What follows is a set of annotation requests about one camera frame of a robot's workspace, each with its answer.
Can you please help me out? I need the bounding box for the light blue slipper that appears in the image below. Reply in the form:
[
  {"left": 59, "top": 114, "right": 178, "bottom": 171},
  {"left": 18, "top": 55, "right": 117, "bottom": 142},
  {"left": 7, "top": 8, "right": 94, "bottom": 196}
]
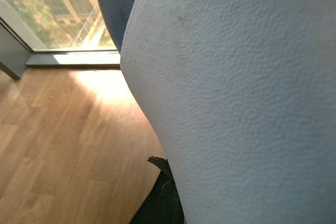
[{"left": 121, "top": 0, "right": 335, "bottom": 223}]

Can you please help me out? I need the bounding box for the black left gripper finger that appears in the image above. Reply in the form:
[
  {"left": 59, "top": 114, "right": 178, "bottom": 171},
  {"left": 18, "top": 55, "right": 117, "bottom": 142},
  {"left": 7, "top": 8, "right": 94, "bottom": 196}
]
[{"left": 130, "top": 156, "right": 185, "bottom": 223}]

